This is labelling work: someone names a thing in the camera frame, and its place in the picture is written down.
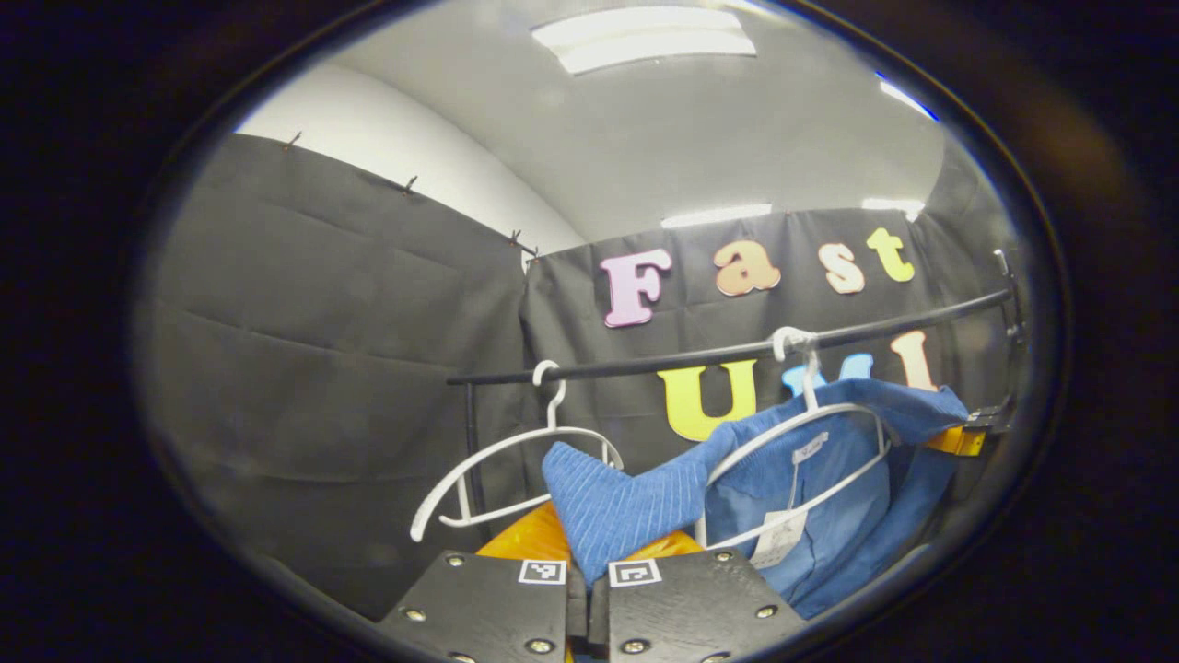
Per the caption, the white clothes hanger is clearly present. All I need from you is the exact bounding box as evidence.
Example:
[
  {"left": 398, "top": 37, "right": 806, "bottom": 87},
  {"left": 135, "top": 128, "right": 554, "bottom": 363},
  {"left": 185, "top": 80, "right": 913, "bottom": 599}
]
[
  {"left": 410, "top": 360, "right": 625, "bottom": 542},
  {"left": 693, "top": 327, "right": 899, "bottom": 551}
]

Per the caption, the black backdrop cloth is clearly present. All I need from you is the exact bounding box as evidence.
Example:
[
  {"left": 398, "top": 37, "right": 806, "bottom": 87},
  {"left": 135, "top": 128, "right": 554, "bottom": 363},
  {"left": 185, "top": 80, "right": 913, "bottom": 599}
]
[{"left": 138, "top": 132, "right": 1023, "bottom": 622}]

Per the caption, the large ceiling light panel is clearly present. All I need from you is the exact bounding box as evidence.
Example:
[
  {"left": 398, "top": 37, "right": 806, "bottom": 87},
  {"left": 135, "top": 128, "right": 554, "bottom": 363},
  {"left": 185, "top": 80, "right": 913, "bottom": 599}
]
[{"left": 531, "top": 7, "right": 758, "bottom": 76}]

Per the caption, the blue corduroy jacket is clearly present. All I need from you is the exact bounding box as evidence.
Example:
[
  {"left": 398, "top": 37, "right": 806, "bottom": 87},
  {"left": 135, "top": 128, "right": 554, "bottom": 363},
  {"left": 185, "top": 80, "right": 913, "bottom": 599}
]
[{"left": 542, "top": 378, "right": 970, "bottom": 620}]

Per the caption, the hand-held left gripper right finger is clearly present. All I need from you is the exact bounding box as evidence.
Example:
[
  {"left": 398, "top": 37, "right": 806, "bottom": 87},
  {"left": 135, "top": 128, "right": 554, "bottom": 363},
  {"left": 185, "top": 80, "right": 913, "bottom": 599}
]
[{"left": 588, "top": 529, "right": 808, "bottom": 663}]

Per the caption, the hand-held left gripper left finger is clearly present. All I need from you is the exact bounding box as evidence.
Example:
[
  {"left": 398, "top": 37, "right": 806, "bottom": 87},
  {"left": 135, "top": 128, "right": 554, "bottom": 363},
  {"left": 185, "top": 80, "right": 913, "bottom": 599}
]
[{"left": 376, "top": 502, "right": 587, "bottom": 663}]

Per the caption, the black clothes rack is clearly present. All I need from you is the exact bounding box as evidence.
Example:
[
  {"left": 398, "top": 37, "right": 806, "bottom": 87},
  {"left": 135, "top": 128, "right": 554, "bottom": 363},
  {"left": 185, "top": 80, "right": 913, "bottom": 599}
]
[{"left": 448, "top": 247, "right": 1028, "bottom": 544}]

